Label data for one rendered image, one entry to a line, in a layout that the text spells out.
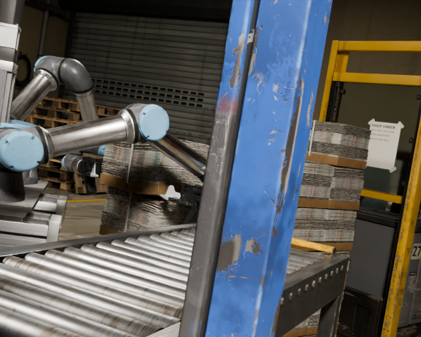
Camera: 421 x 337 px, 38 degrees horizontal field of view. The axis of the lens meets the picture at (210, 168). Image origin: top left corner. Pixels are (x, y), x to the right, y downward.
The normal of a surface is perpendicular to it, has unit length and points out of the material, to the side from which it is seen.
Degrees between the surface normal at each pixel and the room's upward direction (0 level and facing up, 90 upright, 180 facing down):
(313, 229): 90
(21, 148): 92
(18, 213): 90
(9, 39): 90
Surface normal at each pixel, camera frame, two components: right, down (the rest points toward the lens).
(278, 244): 0.89, 0.17
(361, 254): -0.71, -0.08
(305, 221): 0.68, 0.14
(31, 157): 0.40, 0.15
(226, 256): -0.43, -0.02
